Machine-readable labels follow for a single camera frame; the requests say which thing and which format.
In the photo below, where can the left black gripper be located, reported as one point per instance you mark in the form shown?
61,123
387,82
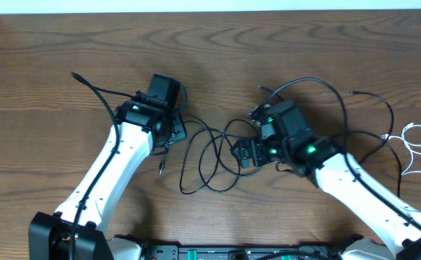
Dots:
182,133

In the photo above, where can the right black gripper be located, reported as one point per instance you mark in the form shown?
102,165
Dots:
256,144

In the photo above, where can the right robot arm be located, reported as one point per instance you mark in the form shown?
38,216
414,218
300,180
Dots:
329,167

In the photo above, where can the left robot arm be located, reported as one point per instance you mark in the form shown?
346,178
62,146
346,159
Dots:
147,123

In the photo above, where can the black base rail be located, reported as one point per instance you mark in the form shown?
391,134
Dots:
174,252

